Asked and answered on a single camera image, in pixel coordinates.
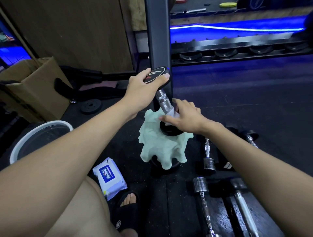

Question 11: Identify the person's left hand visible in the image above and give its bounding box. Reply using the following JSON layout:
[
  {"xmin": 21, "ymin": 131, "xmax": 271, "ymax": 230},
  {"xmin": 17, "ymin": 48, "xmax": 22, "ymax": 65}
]
[{"xmin": 121, "ymin": 68, "xmax": 171, "ymax": 120}]

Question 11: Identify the black padded bench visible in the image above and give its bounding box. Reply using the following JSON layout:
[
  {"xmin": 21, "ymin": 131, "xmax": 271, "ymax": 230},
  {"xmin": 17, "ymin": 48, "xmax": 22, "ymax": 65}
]
[{"xmin": 53, "ymin": 65, "xmax": 137, "ymax": 103}]

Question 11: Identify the black strap handle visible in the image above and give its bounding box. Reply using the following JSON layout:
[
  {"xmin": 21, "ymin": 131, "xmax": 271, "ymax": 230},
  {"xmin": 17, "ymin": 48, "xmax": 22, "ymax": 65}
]
[{"xmin": 0, "ymin": 80, "xmax": 21, "ymax": 92}]

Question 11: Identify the light green cloth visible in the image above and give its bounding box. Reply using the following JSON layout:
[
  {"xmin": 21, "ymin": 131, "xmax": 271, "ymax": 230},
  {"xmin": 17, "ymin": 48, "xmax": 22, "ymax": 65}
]
[{"xmin": 138, "ymin": 107, "xmax": 194, "ymax": 171}]

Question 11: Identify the person's right forearm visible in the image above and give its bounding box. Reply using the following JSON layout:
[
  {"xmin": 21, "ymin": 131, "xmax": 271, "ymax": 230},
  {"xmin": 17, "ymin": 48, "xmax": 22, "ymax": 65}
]
[{"xmin": 203, "ymin": 123, "xmax": 313, "ymax": 237}]

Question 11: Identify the white rimmed basin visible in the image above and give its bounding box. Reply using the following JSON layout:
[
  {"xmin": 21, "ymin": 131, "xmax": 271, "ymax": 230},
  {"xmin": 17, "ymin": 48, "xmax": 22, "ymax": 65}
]
[{"xmin": 9, "ymin": 120, "xmax": 74, "ymax": 164}]

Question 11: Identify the white wet wipe sheet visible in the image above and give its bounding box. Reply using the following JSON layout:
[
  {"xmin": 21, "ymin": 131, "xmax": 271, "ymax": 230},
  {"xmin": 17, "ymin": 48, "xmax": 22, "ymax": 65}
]
[{"xmin": 167, "ymin": 110, "xmax": 180, "ymax": 126}]

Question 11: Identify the person's right hand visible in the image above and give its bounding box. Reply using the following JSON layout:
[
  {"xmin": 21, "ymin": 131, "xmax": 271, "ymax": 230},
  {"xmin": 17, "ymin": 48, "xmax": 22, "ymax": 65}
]
[{"xmin": 159, "ymin": 98, "xmax": 224, "ymax": 136}]

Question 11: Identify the large chrome dumbbell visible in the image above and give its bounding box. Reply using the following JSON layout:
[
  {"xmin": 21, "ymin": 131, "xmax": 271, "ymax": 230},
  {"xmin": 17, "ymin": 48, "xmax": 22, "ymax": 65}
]
[{"xmin": 192, "ymin": 177, "xmax": 220, "ymax": 237}]

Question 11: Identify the small black weight plate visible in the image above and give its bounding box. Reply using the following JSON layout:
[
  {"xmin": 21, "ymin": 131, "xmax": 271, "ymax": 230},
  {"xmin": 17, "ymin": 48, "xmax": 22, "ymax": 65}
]
[{"xmin": 81, "ymin": 99, "xmax": 103, "ymax": 115}]

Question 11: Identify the person's left forearm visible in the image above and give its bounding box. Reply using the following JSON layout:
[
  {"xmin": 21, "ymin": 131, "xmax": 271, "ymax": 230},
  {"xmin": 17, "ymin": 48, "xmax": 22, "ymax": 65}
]
[{"xmin": 0, "ymin": 100, "xmax": 137, "ymax": 237}]

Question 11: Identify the large black rubber weight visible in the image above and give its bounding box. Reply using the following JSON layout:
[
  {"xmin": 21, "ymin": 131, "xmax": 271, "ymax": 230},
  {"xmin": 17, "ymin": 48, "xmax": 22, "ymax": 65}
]
[{"xmin": 303, "ymin": 14, "xmax": 313, "ymax": 47}]

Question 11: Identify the brown cardboard box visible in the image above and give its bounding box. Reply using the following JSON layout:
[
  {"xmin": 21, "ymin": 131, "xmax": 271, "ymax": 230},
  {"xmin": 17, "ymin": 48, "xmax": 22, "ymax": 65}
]
[{"xmin": 0, "ymin": 56, "xmax": 73, "ymax": 122}]

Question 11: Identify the row of black bumper plates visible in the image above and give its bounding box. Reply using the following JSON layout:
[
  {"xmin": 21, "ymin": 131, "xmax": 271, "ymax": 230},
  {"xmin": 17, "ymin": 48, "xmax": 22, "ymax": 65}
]
[{"xmin": 237, "ymin": 0, "xmax": 313, "ymax": 10}]

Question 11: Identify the glowing white light strip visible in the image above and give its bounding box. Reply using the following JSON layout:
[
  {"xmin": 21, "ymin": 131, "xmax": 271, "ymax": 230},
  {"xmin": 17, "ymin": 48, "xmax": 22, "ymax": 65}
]
[{"xmin": 170, "ymin": 24, "xmax": 305, "ymax": 32}]

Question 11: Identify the dark metal rack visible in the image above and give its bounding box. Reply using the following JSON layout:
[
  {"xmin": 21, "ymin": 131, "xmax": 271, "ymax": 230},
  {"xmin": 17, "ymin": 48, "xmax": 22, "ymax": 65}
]
[{"xmin": 170, "ymin": 33, "xmax": 313, "ymax": 67}]

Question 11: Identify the steel barbell bar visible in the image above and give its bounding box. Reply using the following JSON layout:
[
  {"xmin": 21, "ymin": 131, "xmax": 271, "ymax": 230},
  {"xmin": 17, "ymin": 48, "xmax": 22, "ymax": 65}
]
[{"xmin": 172, "ymin": 8, "xmax": 207, "ymax": 14}]

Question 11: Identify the white blue wet wipes pack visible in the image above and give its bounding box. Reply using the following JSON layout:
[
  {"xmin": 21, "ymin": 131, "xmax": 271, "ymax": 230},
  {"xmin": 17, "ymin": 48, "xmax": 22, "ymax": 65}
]
[{"xmin": 92, "ymin": 157, "xmax": 128, "ymax": 201}]

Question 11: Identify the small chrome dumbbell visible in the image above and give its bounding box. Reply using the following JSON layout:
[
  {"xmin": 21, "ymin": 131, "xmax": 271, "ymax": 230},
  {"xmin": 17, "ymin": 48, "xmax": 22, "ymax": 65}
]
[{"xmin": 203, "ymin": 137, "xmax": 217, "ymax": 171}]

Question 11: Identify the person's left leg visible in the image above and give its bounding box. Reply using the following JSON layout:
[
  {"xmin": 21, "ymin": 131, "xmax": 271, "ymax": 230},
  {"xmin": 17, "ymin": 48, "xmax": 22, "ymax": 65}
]
[{"xmin": 45, "ymin": 175, "xmax": 115, "ymax": 237}]

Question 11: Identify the black left sandal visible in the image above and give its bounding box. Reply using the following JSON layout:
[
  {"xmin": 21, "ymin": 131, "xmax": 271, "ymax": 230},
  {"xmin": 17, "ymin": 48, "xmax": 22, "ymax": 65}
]
[{"xmin": 111, "ymin": 191, "xmax": 141, "ymax": 232}]

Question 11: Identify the thin wooden stick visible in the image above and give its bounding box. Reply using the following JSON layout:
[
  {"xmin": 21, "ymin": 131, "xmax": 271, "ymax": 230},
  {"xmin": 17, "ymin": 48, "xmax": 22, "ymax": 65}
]
[{"xmin": 0, "ymin": 7, "xmax": 41, "ymax": 66}]

